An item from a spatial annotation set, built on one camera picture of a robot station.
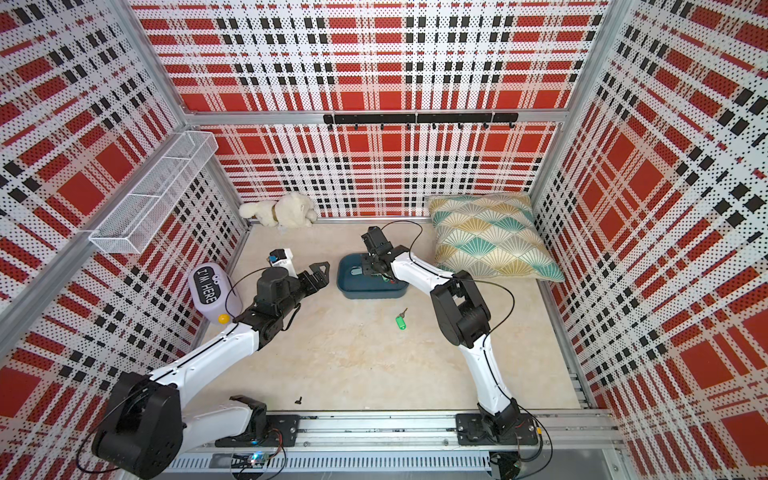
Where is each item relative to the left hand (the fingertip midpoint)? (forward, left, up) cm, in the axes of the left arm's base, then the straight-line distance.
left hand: (323, 268), depth 86 cm
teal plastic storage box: (+5, -6, -17) cm, 18 cm away
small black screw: (-32, +5, -16) cm, 36 cm away
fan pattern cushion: (+15, -52, -1) cm, 54 cm away
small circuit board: (-45, +11, -15) cm, 48 cm away
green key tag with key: (-9, -22, -17) cm, 29 cm away
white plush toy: (+33, +19, -8) cm, 39 cm away
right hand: (+10, -13, -9) cm, 19 cm away
